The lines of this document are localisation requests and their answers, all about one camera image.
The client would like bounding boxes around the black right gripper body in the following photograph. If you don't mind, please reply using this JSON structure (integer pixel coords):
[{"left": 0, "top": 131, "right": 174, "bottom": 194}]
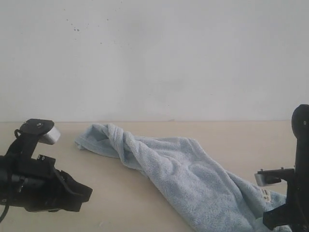
[{"left": 286, "top": 169, "right": 309, "bottom": 227}]

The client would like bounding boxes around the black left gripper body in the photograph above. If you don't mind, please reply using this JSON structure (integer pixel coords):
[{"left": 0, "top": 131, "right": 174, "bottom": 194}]
[{"left": 0, "top": 156, "right": 70, "bottom": 213}]

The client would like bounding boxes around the light blue terry towel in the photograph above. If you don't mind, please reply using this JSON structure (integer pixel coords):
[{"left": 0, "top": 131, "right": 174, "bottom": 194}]
[{"left": 75, "top": 124, "right": 286, "bottom": 232}]

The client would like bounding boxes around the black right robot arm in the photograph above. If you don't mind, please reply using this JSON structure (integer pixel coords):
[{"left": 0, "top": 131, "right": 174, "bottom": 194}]
[{"left": 257, "top": 104, "right": 309, "bottom": 232}]

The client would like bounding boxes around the white fabric care label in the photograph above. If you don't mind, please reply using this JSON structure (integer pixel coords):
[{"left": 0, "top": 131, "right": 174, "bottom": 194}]
[{"left": 260, "top": 188, "right": 271, "bottom": 203}]

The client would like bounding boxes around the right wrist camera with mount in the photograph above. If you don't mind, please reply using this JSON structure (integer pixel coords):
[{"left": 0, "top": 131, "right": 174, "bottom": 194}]
[{"left": 254, "top": 168, "right": 295, "bottom": 187}]

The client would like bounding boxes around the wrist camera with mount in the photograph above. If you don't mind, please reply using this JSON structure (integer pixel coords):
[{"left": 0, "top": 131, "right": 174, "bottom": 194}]
[
  {"left": 5, "top": 118, "right": 61, "bottom": 159},
  {"left": 254, "top": 168, "right": 295, "bottom": 187}
]

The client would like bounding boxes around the black left camera cable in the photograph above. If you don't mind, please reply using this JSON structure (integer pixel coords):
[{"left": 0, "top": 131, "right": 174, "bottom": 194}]
[{"left": 0, "top": 204, "right": 10, "bottom": 222}]

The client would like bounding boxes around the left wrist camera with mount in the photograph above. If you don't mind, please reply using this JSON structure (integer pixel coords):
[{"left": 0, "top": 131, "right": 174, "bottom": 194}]
[{"left": 5, "top": 118, "right": 61, "bottom": 159}]

